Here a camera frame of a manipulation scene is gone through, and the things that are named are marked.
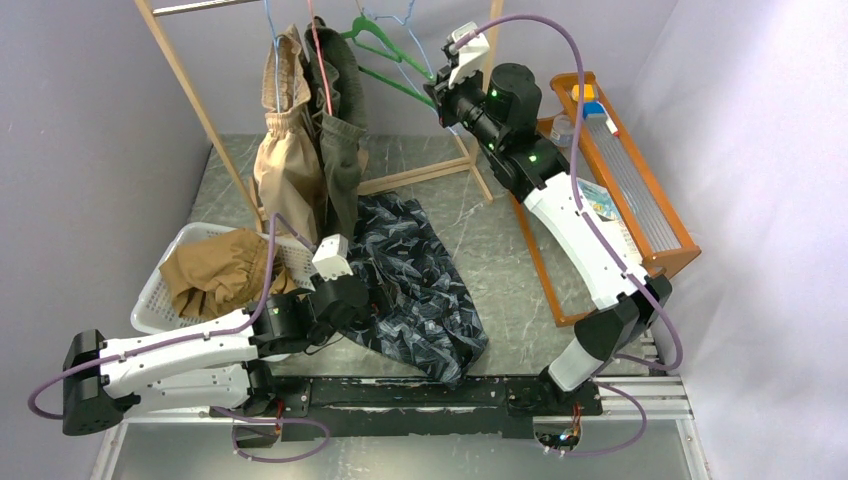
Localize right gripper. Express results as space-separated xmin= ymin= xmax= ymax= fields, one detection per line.
xmin=424 ymin=58 xmax=504 ymax=152

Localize white plastic laundry basket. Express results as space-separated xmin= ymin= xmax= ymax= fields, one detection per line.
xmin=130 ymin=222 xmax=317 ymax=335

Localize brown shorts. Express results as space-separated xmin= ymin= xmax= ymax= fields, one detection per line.
xmin=159 ymin=228 xmax=297 ymax=321

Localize blue white box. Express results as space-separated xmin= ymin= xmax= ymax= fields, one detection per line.
xmin=582 ymin=101 xmax=619 ymax=137

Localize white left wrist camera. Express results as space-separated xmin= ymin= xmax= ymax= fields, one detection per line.
xmin=312 ymin=234 xmax=353 ymax=281

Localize pink wire hanger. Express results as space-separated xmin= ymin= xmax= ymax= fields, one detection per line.
xmin=306 ymin=0 xmax=334 ymax=116

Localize olive green shorts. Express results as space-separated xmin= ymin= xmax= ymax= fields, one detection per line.
xmin=304 ymin=16 xmax=367 ymax=240

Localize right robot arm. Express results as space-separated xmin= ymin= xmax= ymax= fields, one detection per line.
xmin=423 ymin=63 xmax=672 ymax=414

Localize wooden clothes rack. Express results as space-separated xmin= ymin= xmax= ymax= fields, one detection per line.
xmin=135 ymin=0 xmax=494 ymax=228

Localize beige shorts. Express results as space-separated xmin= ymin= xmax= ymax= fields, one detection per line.
xmin=253 ymin=25 xmax=327 ymax=243

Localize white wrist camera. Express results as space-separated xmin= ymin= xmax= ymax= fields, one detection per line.
xmin=312 ymin=234 xmax=353 ymax=281
xmin=446 ymin=22 xmax=490 ymax=88

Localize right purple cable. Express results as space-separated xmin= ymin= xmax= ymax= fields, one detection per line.
xmin=450 ymin=14 xmax=684 ymax=458

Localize green hanger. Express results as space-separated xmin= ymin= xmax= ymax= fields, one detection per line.
xmin=340 ymin=14 xmax=435 ymax=109

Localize white red box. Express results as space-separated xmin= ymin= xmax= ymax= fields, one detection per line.
xmin=615 ymin=220 xmax=643 ymax=264

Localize yellow sponge block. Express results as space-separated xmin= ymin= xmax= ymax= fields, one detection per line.
xmin=571 ymin=84 xmax=598 ymax=103

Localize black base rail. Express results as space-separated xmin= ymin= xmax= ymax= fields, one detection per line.
xmin=271 ymin=375 xmax=603 ymax=439

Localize orange wooden shelf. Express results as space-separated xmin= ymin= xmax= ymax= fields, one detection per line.
xmin=510 ymin=71 xmax=702 ymax=327

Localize light blue wire hanger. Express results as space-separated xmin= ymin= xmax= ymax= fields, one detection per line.
xmin=359 ymin=1 xmax=456 ymax=136

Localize clear plastic jar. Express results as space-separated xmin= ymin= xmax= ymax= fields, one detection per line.
xmin=549 ymin=114 xmax=575 ymax=149

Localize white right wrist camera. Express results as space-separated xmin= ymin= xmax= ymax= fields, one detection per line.
xmin=446 ymin=22 xmax=490 ymax=88

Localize light blue oval package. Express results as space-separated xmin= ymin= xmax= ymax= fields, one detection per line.
xmin=577 ymin=178 xmax=621 ymax=221

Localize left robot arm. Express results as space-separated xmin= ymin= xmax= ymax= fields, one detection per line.
xmin=61 ymin=275 xmax=397 ymax=436

